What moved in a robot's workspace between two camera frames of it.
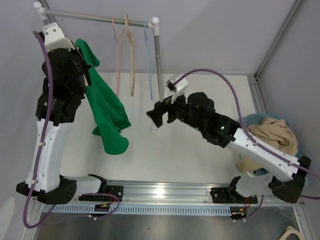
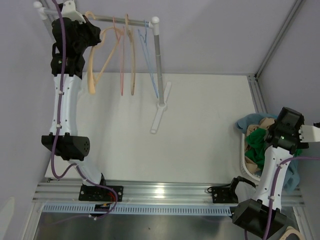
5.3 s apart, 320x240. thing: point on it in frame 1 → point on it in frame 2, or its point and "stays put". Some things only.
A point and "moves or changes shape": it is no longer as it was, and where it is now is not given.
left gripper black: [76, 53] → [94, 31]
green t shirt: [109, 110] moves or changes shape
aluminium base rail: [172, 193] stays put
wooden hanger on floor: [289, 230] stays put
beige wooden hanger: [130, 37] stays put
